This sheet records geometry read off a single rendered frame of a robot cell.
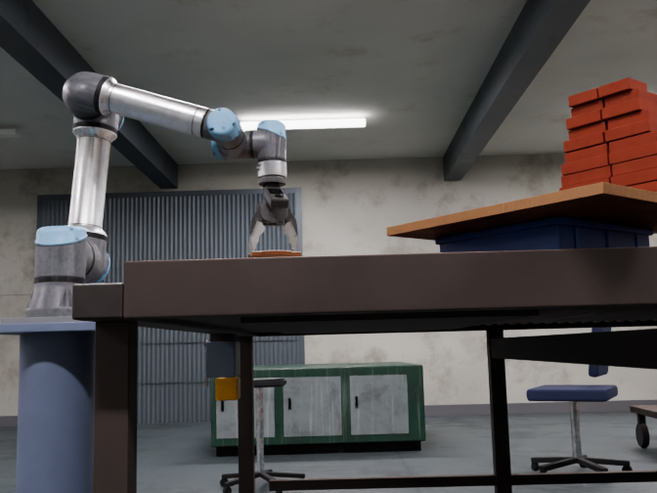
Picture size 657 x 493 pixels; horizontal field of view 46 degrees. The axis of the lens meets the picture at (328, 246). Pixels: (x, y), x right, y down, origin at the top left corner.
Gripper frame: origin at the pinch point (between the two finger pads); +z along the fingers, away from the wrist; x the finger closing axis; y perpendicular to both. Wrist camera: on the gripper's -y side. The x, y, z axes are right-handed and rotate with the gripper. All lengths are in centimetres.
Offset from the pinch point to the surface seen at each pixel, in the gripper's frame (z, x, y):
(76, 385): 32, 47, -6
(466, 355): 35, -327, 637
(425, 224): 1, -21, -55
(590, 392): 52, -218, 210
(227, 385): 37, 3, 89
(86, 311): 17, 41, -61
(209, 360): 27, 11, 70
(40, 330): 19, 54, -13
